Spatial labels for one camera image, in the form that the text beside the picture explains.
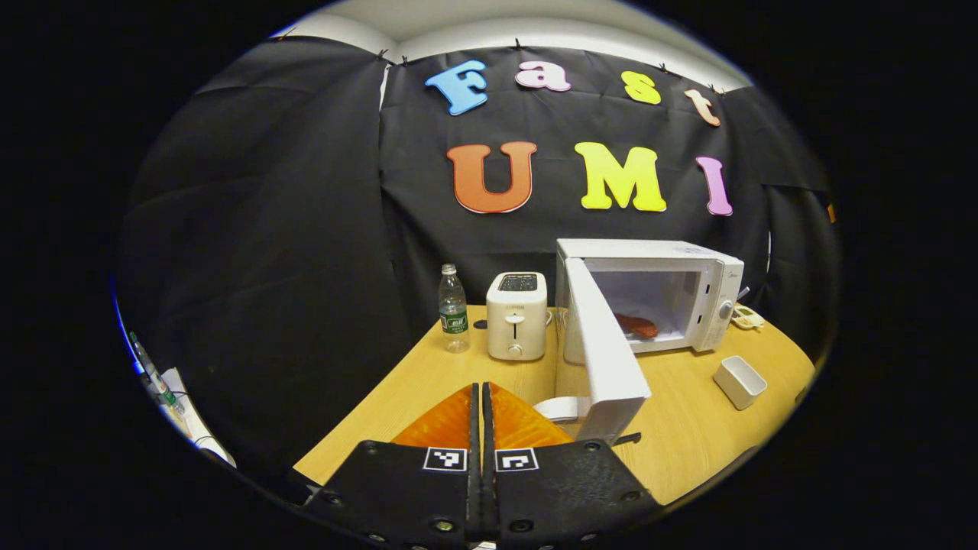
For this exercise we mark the white toaster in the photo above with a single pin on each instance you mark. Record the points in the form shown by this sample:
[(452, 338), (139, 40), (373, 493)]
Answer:
[(516, 321)]

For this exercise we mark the divided plate with beans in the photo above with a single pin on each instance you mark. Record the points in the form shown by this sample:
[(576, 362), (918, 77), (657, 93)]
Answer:
[(747, 317)]

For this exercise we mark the white microwave oven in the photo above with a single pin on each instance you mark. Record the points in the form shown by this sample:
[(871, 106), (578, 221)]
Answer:
[(611, 359)]

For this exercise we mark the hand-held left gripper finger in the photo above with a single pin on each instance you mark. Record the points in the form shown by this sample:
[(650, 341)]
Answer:
[(489, 496), (474, 496)]

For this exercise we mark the red meat slice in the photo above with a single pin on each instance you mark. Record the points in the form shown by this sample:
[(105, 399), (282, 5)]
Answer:
[(638, 326)]

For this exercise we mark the small white flat object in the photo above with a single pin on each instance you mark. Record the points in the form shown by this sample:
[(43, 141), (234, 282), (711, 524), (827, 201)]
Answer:
[(558, 409)]

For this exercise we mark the white rectangular tray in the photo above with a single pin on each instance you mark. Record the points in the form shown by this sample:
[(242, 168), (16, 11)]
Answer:
[(739, 382)]

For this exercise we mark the clear plastic water bottle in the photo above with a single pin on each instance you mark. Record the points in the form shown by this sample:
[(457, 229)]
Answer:
[(454, 313)]

